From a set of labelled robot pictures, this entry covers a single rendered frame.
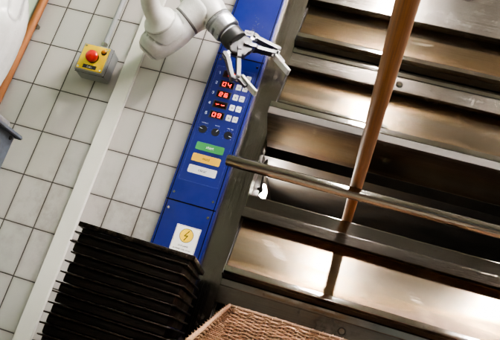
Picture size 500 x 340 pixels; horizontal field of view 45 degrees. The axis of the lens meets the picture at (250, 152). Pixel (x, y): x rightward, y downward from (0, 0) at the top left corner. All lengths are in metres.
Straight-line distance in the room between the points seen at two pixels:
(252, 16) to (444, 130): 0.72
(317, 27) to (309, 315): 0.92
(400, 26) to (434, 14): 1.34
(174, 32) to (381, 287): 0.96
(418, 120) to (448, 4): 0.43
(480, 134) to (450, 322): 0.58
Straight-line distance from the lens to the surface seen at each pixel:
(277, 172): 1.46
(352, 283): 1.79
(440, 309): 1.82
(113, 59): 2.05
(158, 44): 1.90
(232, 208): 1.83
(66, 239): 1.91
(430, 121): 1.97
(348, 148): 1.82
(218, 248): 1.81
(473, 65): 2.06
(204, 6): 1.92
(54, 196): 1.98
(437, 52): 2.07
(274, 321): 1.74
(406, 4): 0.76
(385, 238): 1.82
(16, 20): 1.25
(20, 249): 1.98
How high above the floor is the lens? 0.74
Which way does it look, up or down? 18 degrees up
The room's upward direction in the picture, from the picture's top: 18 degrees clockwise
